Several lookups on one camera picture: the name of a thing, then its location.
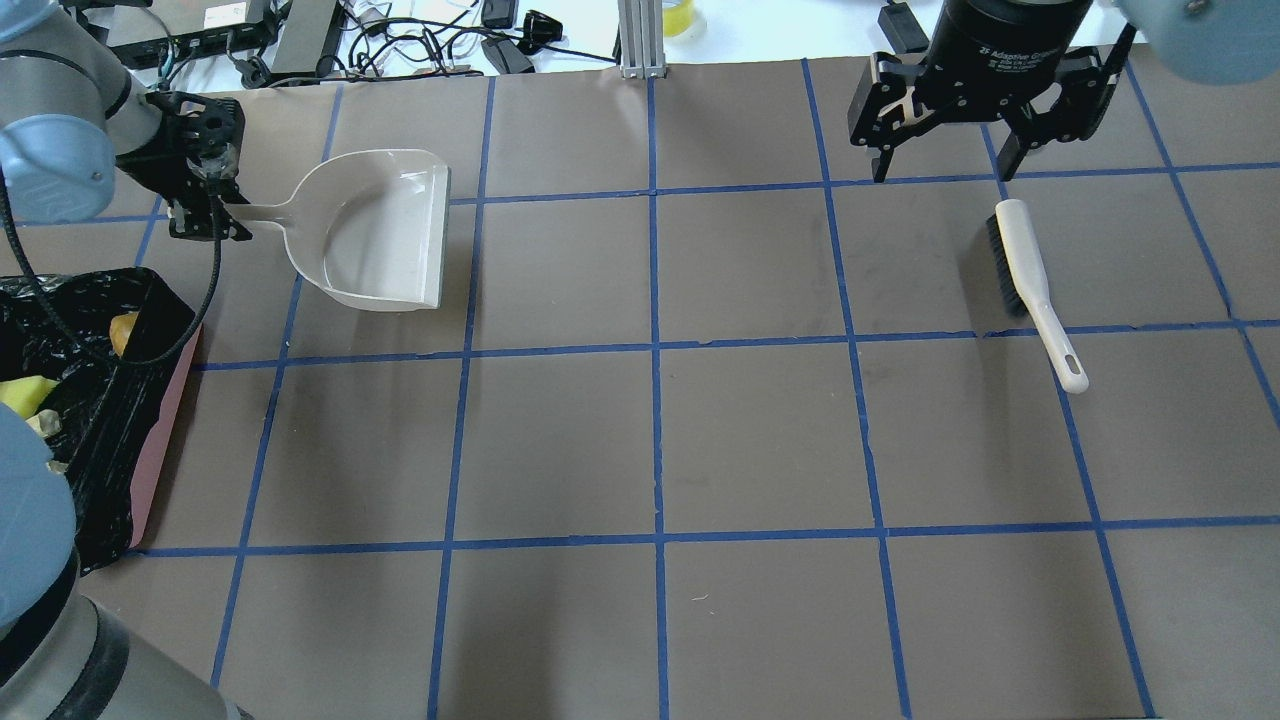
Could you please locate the pink bin with black bag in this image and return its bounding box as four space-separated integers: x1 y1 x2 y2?
1 266 195 574

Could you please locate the green yellow sponge piece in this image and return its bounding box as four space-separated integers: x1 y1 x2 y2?
1 375 60 420

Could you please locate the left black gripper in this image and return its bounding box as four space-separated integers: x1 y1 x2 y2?
120 91 253 241

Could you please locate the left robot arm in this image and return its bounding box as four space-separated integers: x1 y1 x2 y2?
3 1 244 719

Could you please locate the yellow potato-like lump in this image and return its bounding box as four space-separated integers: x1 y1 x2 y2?
108 313 140 357

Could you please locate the yellow tape roll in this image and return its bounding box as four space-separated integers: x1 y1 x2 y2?
660 0 696 38

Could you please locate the aluminium frame post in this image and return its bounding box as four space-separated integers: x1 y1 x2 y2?
617 0 668 79

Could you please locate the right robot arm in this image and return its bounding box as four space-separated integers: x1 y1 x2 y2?
847 1 1277 182

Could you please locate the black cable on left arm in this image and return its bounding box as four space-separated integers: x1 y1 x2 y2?
0 170 223 366

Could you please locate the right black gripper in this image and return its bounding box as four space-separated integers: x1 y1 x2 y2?
847 1 1138 184

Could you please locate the white plastic dustpan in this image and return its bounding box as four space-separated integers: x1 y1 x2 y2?
227 149 451 313

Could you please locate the black power adapter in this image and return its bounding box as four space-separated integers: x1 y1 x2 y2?
877 1 931 54

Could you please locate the white hand brush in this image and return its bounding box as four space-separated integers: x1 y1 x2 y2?
987 199 1091 395

